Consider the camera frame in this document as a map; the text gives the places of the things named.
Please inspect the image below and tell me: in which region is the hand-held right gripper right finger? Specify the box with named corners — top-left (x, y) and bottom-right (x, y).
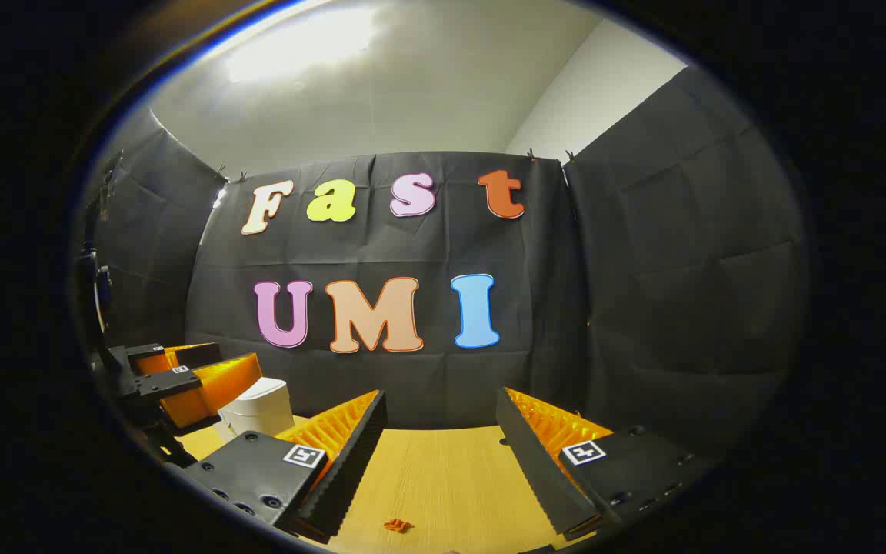
top-left (495, 386), bottom-right (721, 541)

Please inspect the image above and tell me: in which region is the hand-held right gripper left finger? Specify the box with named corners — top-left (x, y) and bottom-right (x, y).
top-left (180, 389), bottom-right (388, 546)

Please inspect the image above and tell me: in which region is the white desktop garbage bin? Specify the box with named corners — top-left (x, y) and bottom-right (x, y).
top-left (216, 377), bottom-right (295, 443)

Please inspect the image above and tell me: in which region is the wooden desktop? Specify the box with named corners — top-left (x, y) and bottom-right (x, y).
top-left (174, 415), bottom-right (621, 554)

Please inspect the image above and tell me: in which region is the black backdrop cloth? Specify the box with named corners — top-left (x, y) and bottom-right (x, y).
top-left (78, 65), bottom-right (809, 455)

